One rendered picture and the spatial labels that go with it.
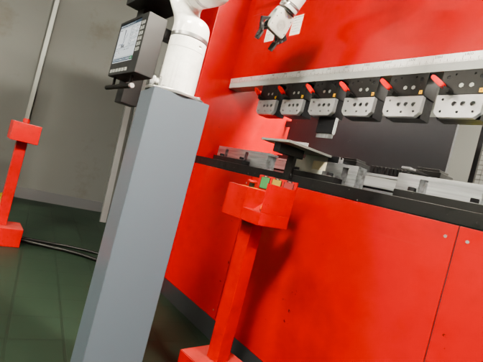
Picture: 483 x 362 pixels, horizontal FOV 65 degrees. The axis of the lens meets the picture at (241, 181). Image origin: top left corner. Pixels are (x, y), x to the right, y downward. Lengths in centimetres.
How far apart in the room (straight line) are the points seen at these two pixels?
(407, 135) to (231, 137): 105
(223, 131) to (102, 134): 251
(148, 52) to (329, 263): 157
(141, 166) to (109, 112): 361
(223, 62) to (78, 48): 261
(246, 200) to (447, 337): 73
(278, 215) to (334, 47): 88
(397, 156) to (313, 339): 108
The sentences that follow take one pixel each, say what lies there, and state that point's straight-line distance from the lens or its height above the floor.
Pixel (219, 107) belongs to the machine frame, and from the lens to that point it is 241.
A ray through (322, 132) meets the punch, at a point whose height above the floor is 110.
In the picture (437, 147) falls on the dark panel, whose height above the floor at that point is 119.
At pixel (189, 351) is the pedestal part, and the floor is 12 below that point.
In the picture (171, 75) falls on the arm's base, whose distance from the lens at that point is 122.
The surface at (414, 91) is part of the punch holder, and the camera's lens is 154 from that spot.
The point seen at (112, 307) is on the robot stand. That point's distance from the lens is 124.
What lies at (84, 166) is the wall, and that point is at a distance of 472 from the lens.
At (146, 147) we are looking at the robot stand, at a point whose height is 82.
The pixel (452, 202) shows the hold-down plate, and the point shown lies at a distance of 132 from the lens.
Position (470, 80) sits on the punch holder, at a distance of 147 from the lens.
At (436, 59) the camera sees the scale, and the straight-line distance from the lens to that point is 156.
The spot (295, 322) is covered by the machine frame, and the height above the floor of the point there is 32.
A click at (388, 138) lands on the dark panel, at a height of 121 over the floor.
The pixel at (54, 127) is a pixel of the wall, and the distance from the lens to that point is 468.
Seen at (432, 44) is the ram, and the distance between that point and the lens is 160.
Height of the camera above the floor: 80
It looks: level
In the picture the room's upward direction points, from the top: 15 degrees clockwise
